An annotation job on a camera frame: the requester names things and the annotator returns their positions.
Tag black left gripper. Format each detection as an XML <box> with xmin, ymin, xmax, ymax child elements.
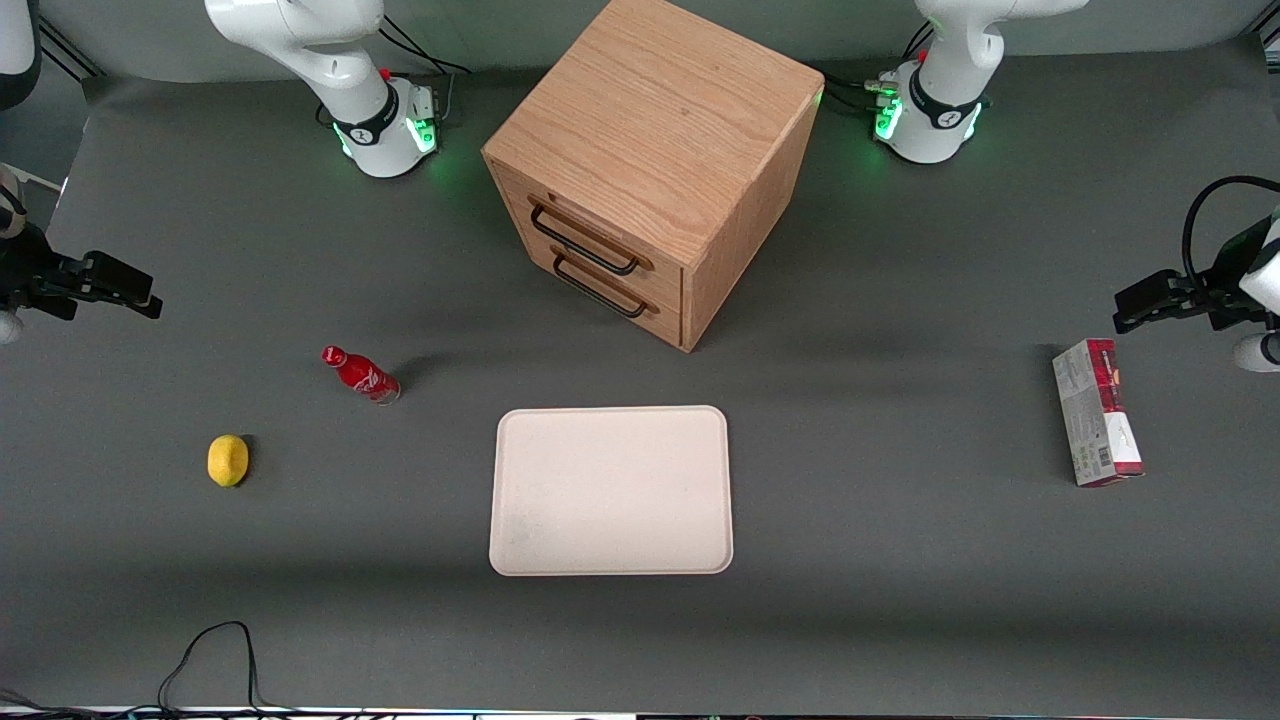
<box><xmin>1113</xmin><ymin>214</ymin><xmax>1277</xmax><ymax>335</ymax></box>

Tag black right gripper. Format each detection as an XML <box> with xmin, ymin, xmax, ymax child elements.
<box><xmin>0</xmin><ymin>225</ymin><xmax>164</xmax><ymax>323</ymax></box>

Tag wooden drawer cabinet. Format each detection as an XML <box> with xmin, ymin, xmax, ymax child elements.
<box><xmin>481</xmin><ymin>0</ymin><xmax>826</xmax><ymax>353</ymax></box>

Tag grey and red carton box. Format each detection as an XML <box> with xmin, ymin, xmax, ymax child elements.
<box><xmin>1052</xmin><ymin>338</ymin><xmax>1146</xmax><ymax>488</ymax></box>

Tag yellow lemon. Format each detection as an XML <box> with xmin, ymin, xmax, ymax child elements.
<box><xmin>207</xmin><ymin>434</ymin><xmax>250</xmax><ymax>488</ymax></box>

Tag red cola bottle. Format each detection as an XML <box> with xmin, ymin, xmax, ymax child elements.
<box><xmin>321</xmin><ymin>345</ymin><xmax>402</xmax><ymax>405</ymax></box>

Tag beige plastic tray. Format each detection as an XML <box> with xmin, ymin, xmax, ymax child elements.
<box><xmin>489</xmin><ymin>405</ymin><xmax>734</xmax><ymax>577</ymax></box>

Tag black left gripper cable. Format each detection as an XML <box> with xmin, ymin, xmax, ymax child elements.
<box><xmin>1182</xmin><ymin>175</ymin><xmax>1280</xmax><ymax>286</ymax></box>

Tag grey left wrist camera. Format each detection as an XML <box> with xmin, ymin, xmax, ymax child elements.
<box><xmin>1233</xmin><ymin>333</ymin><xmax>1280</xmax><ymax>374</ymax></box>

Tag black aluminium frame rail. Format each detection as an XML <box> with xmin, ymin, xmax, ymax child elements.
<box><xmin>38</xmin><ymin>15</ymin><xmax>106</xmax><ymax>81</ymax></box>

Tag black looped cable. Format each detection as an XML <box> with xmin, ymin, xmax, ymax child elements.
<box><xmin>157</xmin><ymin>620</ymin><xmax>269</xmax><ymax>717</ymax></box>

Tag black left arm base cables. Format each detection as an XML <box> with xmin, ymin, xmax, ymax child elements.
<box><xmin>820</xmin><ymin>65</ymin><xmax>896</xmax><ymax>113</ymax></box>

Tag black right arm base cable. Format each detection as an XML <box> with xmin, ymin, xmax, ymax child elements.
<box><xmin>375</xmin><ymin>12</ymin><xmax>473</xmax><ymax>126</ymax></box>

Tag black cable at table edge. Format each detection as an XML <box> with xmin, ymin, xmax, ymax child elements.
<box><xmin>0</xmin><ymin>686</ymin><xmax>161</xmax><ymax>719</ymax></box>

